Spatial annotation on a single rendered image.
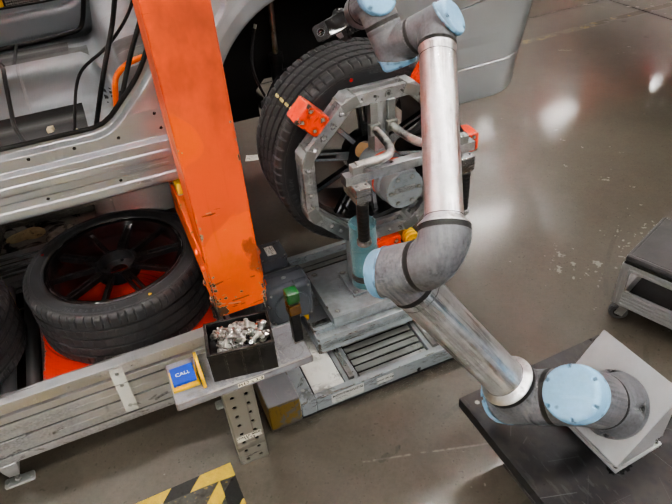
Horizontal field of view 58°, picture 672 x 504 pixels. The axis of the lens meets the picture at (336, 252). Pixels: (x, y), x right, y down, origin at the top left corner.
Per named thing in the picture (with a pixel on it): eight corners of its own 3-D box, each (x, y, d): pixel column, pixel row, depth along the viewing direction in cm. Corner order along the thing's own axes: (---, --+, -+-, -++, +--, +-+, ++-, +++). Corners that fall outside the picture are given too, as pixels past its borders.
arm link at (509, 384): (559, 436, 164) (399, 276, 126) (502, 433, 176) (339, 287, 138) (567, 385, 172) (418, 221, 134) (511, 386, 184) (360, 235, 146)
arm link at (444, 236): (453, 279, 120) (441, -16, 137) (404, 287, 129) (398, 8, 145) (485, 287, 128) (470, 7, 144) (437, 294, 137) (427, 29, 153)
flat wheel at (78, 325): (166, 232, 277) (153, 188, 262) (247, 303, 235) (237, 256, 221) (20, 302, 245) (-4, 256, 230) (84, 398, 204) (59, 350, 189)
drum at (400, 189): (393, 172, 206) (393, 135, 198) (425, 203, 191) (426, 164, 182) (355, 183, 203) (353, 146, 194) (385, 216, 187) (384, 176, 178)
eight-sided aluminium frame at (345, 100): (442, 206, 224) (450, 62, 191) (452, 215, 219) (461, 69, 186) (305, 249, 209) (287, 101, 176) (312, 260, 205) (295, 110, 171)
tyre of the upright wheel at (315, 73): (374, 222, 250) (453, 72, 224) (402, 254, 233) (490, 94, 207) (227, 189, 213) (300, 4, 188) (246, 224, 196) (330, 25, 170)
